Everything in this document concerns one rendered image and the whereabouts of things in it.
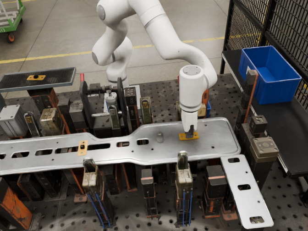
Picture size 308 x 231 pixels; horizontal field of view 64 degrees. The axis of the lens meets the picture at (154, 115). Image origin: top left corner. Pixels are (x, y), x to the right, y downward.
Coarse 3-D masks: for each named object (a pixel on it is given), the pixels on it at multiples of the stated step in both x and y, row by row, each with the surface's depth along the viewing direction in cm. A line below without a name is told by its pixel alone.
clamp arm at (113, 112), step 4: (112, 104) 112; (112, 108) 112; (116, 108) 113; (112, 112) 112; (116, 112) 113; (112, 116) 114; (116, 116) 114; (112, 120) 115; (116, 120) 116; (112, 124) 117; (116, 124) 117
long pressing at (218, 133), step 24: (216, 120) 115; (0, 144) 113; (24, 144) 112; (48, 144) 111; (72, 144) 110; (96, 144) 110; (144, 144) 108; (168, 144) 107; (192, 144) 106; (216, 144) 105; (0, 168) 103; (24, 168) 103; (48, 168) 102
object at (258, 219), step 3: (258, 216) 83; (261, 216) 83; (249, 219) 83; (252, 219) 83; (255, 219) 83; (258, 219) 83; (261, 219) 82; (252, 222) 82; (255, 222) 82; (258, 222) 82; (261, 222) 82; (243, 228) 89; (255, 228) 81; (258, 228) 81; (261, 228) 81
